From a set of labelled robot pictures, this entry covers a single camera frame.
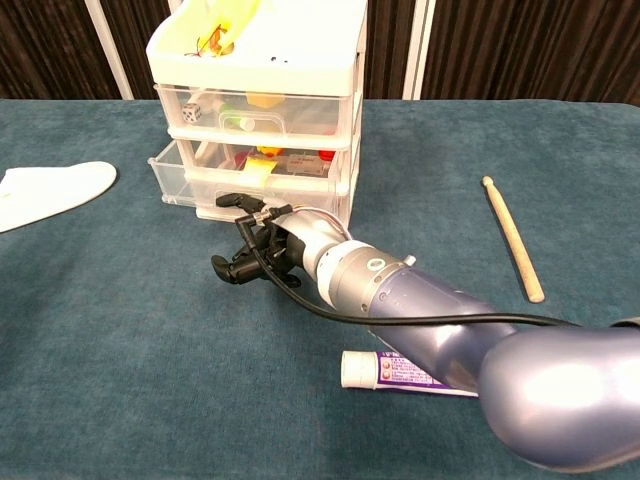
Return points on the white partition frame post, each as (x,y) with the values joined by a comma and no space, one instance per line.
(172,4)
(107,45)
(417,50)

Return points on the pale yellow paper piece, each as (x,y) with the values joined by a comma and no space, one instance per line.
(260,170)

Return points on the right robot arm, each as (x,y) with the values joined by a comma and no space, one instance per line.
(550,390)

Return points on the yellow block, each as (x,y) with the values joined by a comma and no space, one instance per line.
(266,100)

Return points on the tan small box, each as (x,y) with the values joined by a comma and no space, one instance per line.
(302,165)

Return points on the wooden drumstick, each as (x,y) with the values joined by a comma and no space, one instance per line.
(510,235)

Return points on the clear drawer holding yellow toy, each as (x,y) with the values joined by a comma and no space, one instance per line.
(167,172)

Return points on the red bottle cap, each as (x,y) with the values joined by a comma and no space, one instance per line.
(326,155)

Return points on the white die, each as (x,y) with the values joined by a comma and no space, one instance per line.
(192,113)

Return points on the teal table cloth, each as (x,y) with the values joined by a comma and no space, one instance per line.
(150,350)

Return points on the white plastic drawer unit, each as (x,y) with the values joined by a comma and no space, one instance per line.
(300,50)

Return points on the white sock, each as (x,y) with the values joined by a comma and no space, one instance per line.
(55,192)

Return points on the yellow rubber chicken toy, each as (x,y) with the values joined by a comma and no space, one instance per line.
(240,20)

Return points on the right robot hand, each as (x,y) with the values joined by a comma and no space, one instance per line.
(305,235)

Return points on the small yellow duck toy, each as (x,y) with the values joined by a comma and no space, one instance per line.
(270,151)

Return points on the clear drawer holding die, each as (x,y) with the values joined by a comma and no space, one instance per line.
(310,117)

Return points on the purple white toothpaste tube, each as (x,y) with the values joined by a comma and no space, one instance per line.
(360,370)

